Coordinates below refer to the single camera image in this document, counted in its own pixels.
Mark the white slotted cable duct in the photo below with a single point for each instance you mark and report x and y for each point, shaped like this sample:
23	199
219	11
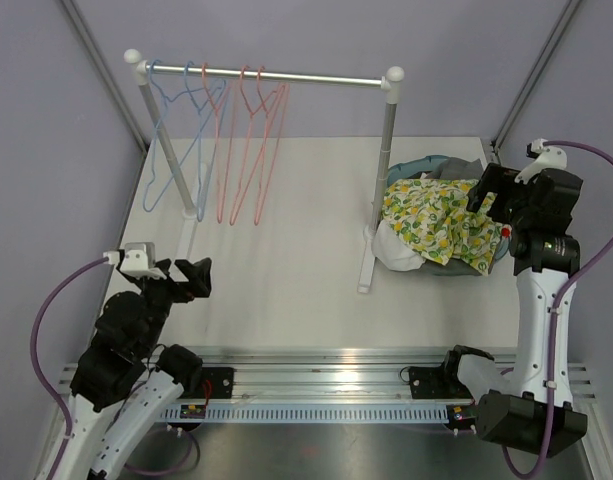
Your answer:
307	414

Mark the blue plastic basket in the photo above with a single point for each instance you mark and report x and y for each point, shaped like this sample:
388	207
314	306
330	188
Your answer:
415	169

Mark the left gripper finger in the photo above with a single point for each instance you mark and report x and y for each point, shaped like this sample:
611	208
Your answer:
197	275
161	269

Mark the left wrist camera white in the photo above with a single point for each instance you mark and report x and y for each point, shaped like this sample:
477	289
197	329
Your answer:
136	260

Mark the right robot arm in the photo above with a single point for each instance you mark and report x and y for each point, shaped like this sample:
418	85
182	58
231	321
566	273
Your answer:
531	408

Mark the plain grey skirt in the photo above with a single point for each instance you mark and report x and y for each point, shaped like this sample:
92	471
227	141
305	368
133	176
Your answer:
453	169

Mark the frame post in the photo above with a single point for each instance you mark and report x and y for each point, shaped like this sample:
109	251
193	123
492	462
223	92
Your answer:
554	40
82	31

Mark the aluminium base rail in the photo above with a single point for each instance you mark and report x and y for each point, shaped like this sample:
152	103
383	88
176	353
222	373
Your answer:
320	375

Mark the blue wire hanger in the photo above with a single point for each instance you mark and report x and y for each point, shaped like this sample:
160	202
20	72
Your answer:
158	103
200	98

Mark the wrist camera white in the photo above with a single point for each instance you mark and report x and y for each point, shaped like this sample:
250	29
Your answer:
136	260
543	157

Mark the clothes rack silver white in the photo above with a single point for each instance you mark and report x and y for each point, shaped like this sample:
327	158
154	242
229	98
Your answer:
390	84

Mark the right frame post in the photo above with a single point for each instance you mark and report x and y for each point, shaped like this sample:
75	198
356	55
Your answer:
554	40

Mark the left frame post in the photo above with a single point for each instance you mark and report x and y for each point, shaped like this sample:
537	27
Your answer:
82	31

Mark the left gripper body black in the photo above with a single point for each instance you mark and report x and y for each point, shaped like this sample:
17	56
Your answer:
163	292

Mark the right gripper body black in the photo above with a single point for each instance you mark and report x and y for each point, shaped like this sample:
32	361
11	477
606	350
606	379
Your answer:
520	213

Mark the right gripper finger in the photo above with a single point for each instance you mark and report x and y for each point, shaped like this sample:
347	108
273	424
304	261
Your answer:
497	178
479	203

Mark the pink wire hanger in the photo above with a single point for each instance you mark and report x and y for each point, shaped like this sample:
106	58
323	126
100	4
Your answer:
268	150
246	172
217	104

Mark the lemon print skirt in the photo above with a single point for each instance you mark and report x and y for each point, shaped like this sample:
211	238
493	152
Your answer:
426	220

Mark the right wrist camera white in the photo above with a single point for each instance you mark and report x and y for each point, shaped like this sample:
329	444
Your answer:
543	157

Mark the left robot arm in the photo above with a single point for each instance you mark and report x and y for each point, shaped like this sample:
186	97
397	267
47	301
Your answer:
106	414

